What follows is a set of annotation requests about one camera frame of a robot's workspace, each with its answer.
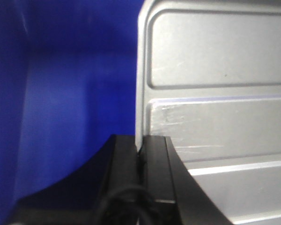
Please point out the large blue plastic bin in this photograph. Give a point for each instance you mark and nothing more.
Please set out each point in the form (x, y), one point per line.
(67, 82)

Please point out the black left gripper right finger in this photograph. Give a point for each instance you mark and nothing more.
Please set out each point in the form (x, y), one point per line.
(179, 198)

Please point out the small ribbed silver tray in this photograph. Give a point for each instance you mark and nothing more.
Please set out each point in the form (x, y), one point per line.
(209, 77)

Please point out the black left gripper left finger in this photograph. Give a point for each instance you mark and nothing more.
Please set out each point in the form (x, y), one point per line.
(74, 199)

